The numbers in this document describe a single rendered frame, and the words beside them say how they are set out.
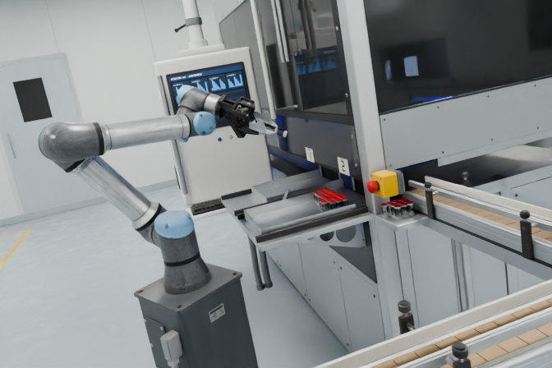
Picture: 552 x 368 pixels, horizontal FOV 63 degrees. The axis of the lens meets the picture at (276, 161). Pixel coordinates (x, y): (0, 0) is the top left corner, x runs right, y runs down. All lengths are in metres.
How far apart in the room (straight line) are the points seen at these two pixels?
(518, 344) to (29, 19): 6.77
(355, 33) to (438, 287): 0.94
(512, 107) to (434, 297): 0.74
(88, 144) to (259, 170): 1.27
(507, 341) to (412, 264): 0.88
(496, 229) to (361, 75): 0.60
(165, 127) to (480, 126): 1.07
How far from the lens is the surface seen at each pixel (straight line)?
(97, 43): 6.92
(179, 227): 1.41
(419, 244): 1.67
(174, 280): 1.46
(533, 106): 1.89
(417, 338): 0.79
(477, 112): 1.72
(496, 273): 1.93
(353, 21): 1.46
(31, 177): 7.09
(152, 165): 6.94
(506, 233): 1.23
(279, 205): 1.74
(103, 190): 1.49
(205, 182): 2.38
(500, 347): 0.83
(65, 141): 1.33
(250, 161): 2.40
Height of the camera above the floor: 1.40
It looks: 11 degrees down
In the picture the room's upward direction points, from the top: 10 degrees counter-clockwise
